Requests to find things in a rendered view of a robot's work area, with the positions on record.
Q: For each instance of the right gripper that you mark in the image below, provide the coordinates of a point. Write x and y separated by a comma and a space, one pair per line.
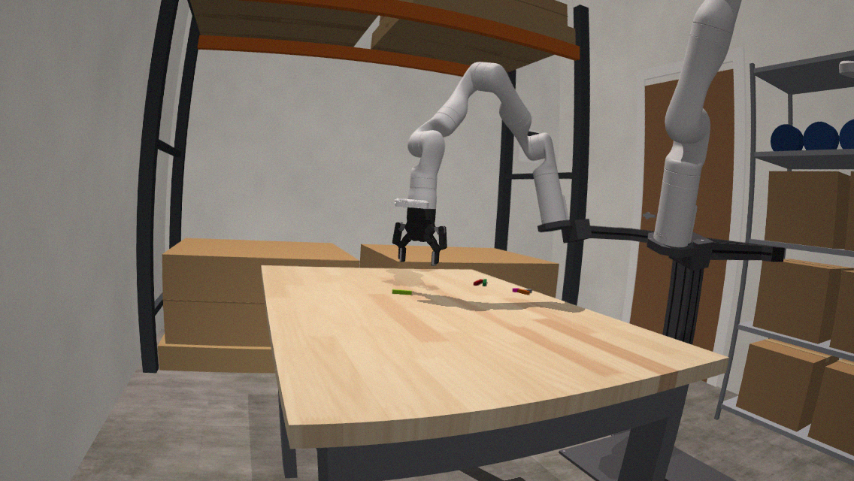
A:
420, 226

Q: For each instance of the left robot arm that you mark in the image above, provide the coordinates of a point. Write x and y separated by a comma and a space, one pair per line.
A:
687, 122

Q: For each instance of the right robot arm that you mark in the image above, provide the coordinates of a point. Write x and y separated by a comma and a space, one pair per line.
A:
430, 145

